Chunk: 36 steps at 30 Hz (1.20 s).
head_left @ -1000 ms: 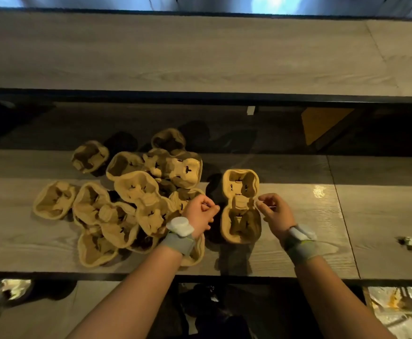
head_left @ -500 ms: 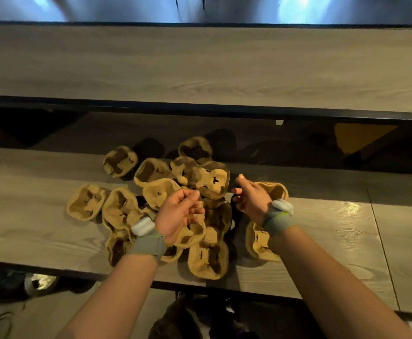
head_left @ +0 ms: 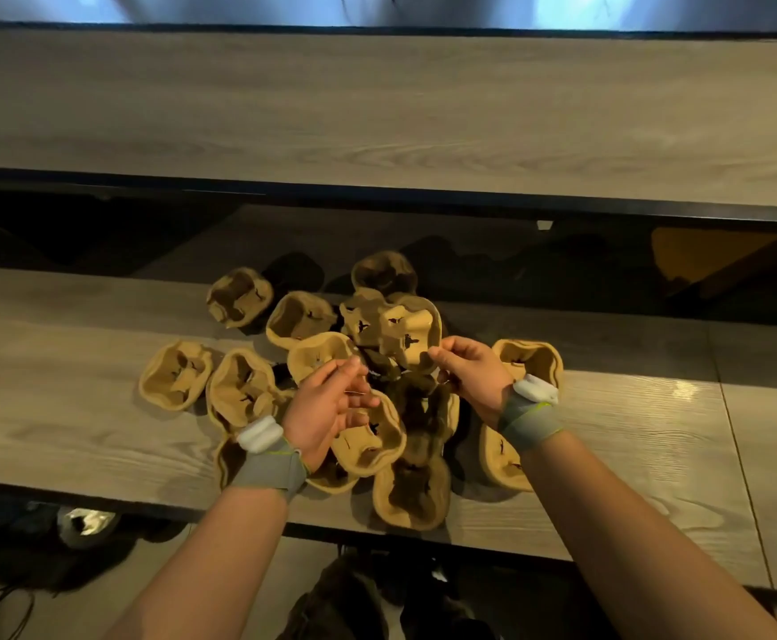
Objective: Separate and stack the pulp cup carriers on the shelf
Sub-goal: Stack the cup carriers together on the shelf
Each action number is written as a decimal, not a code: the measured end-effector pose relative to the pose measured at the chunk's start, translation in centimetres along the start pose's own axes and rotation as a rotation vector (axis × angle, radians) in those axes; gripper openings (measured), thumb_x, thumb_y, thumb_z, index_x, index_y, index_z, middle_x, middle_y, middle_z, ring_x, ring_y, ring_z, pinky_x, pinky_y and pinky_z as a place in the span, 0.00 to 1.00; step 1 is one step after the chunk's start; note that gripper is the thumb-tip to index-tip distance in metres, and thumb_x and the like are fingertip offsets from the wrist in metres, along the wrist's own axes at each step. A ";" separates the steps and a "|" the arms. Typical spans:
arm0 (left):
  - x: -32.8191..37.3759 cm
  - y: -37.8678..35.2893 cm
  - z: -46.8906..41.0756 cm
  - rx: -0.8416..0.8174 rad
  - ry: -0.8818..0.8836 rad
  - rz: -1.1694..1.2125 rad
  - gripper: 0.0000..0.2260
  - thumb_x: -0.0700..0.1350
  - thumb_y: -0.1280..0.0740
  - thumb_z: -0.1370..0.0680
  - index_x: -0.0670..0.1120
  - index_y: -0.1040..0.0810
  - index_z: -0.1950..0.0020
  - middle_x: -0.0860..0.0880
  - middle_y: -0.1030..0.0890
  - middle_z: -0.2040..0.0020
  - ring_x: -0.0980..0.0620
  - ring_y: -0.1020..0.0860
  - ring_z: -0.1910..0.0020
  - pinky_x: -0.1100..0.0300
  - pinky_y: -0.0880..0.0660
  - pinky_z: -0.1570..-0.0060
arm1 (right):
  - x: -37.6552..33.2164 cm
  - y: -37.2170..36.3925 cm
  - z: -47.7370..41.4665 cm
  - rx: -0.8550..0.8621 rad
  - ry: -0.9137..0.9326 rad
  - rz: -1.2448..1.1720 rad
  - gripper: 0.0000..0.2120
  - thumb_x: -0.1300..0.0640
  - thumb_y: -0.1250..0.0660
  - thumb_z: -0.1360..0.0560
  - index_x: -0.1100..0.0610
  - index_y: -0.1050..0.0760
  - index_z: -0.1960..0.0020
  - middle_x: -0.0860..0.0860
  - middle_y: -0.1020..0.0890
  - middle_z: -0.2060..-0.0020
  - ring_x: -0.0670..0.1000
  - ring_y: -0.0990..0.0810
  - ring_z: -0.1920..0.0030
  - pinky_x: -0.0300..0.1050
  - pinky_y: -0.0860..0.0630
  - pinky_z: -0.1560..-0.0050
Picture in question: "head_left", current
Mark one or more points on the person's right hand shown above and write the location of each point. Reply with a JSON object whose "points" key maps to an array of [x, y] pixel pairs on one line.
{"points": [[478, 379]]}

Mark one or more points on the person's left hand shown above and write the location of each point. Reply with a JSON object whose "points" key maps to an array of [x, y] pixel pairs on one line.
{"points": [[318, 413]]}

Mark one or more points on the person's left thumb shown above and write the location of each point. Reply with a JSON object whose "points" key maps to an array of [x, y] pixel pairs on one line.
{"points": [[360, 401]]}

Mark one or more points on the person's right thumb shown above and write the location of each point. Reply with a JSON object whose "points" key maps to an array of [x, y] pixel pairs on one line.
{"points": [[451, 379]]}

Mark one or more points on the tan moulded cup holder tray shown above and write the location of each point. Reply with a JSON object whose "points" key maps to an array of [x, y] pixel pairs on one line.
{"points": [[415, 326]]}

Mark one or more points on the person's right forearm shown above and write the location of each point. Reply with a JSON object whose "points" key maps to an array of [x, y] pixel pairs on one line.
{"points": [[628, 539]]}

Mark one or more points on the person's left forearm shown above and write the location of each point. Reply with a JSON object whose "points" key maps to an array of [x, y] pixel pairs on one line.
{"points": [[208, 566]]}

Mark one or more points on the white wrist tracker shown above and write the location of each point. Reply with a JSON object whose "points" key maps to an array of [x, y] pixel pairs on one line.
{"points": [[535, 389], [260, 434]]}

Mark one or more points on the grey wristband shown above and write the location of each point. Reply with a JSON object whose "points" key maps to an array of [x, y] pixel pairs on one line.
{"points": [[272, 469], [528, 419]]}

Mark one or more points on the pile of tan pulp carriers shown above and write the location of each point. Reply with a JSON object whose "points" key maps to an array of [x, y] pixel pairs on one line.
{"points": [[175, 376]]}

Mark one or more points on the person's dark trousers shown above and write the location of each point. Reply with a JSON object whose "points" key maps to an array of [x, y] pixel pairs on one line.
{"points": [[368, 603]]}

